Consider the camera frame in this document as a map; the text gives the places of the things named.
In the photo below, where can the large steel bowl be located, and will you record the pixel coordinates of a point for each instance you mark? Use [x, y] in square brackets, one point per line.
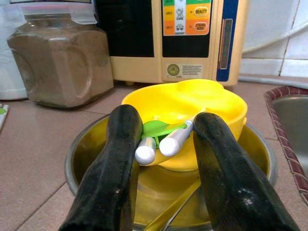
[163, 190]

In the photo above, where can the green leaf-shaped plastic piece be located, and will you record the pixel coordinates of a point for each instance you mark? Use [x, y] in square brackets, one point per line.
[154, 127]

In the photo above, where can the beige water ionizer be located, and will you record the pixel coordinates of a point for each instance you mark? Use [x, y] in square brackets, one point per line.
[134, 65]

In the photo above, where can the yellow plastic bowl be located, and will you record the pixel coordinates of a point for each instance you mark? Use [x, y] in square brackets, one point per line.
[180, 101]

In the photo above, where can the white plastic container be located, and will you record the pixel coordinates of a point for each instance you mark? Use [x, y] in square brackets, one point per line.
[9, 77]

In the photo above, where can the steel sink basin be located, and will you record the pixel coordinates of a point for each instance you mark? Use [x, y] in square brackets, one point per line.
[293, 120]

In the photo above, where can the white green flat packet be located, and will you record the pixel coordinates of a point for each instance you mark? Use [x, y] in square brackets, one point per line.
[3, 118]

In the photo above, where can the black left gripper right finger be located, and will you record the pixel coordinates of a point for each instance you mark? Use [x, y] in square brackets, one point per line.
[228, 180]

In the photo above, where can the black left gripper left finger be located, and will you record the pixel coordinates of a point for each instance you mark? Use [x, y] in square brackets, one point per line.
[106, 180]

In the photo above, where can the clear jar brown powder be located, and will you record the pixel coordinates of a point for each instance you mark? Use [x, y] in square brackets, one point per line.
[60, 67]

